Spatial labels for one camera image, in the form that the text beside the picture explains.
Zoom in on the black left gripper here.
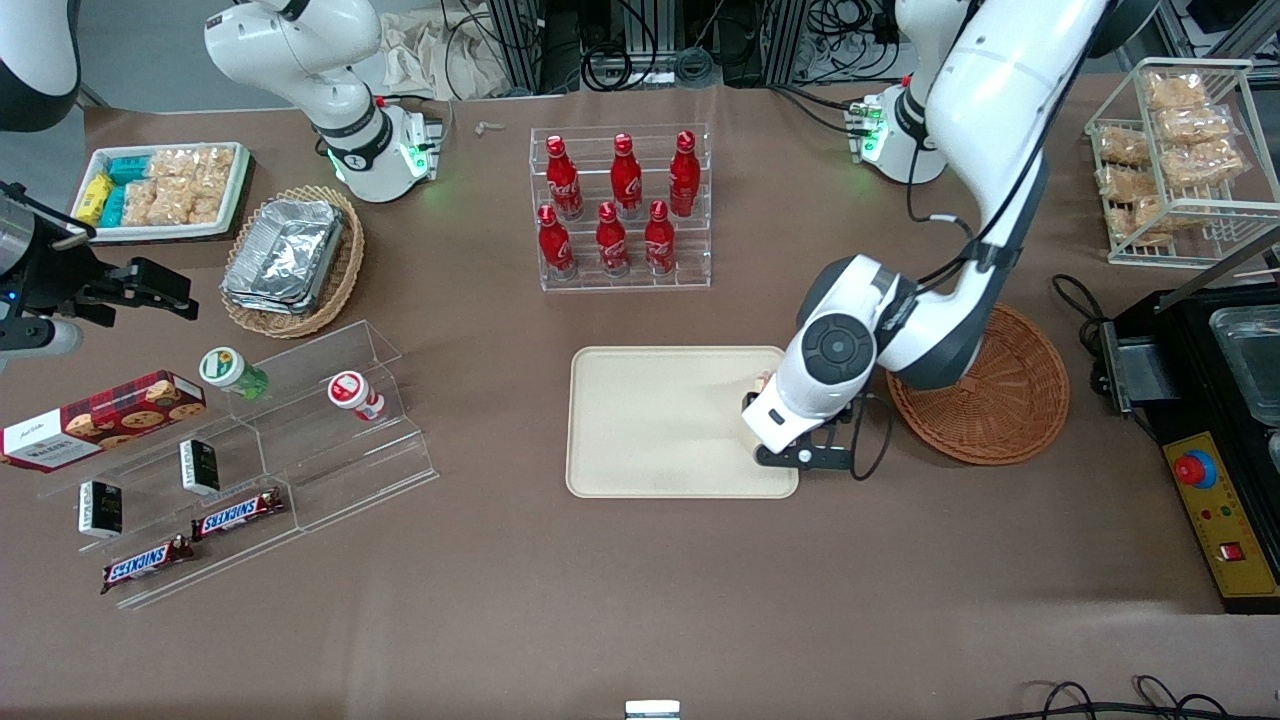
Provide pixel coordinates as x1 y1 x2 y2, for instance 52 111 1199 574
741 391 859 474

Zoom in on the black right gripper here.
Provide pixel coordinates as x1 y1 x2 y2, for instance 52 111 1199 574
0 230 200 328

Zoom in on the beige plastic tray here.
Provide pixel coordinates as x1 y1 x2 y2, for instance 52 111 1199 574
566 345 801 500

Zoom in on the white rectangular snack tray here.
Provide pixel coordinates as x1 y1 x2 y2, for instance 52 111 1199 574
69 142 252 244

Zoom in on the light wicker basket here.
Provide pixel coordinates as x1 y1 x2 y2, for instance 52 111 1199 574
219 184 367 340

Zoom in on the round brown wicker basket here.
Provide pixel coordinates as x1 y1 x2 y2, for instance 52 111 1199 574
886 304 1071 467

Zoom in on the green capped drink bottle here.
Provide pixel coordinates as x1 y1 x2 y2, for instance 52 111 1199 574
198 346 271 402

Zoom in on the yellow snack packet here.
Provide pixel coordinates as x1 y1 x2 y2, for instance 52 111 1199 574
77 171 113 227

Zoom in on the stack of foil trays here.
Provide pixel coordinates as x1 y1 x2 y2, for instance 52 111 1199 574
221 197 348 317

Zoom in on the red tartan cookie box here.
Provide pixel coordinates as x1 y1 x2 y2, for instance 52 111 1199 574
0 369 209 474

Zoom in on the clear acrylic bottle rack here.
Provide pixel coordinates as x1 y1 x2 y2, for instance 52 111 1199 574
529 124 714 294

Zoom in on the small black box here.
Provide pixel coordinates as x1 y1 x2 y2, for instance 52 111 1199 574
178 438 222 497
78 479 125 540

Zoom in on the red cola bottle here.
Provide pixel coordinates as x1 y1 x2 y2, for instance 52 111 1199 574
537 204 577 282
644 200 679 277
610 133 645 220
668 130 702 220
545 135 584 222
596 202 632 279

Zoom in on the red capped drink bottle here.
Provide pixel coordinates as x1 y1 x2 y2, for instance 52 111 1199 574
327 370 388 424

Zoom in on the snickers chocolate bar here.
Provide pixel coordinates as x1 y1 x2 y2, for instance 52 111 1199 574
99 534 197 597
190 487 288 542

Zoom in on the clear acrylic stepped shelf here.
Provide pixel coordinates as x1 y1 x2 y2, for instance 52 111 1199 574
38 319 441 612

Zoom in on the beige crumpled bag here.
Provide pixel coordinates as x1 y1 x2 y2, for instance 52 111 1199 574
378 8 507 102

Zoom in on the clear bagged pastry snack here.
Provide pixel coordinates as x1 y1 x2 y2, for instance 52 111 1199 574
1143 71 1209 111
1108 210 1173 248
1158 138 1248 189
1096 164 1153 203
1154 106 1233 148
1132 194 1193 229
1097 127 1153 168

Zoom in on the black machine with basin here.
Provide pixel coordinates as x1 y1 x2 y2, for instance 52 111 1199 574
1088 285 1280 446

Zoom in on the grey metal bar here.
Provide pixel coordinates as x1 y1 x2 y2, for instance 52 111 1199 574
1158 235 1280 313

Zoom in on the yellow black control panel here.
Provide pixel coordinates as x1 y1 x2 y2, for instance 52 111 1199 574
1158 430 1280 614

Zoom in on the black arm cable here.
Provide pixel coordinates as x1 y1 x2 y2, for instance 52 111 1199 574
848 150 1003 483

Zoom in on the black looped table cable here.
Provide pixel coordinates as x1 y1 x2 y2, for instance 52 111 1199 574
1050 273 1113 349

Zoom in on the aluminium frame rack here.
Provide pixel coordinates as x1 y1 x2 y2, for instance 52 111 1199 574
484 0 901 93

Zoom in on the black floor cable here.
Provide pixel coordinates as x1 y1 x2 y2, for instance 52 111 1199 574
985 676 1280 720

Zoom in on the white wire rack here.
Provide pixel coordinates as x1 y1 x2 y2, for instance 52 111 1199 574
1084 57 1280 269

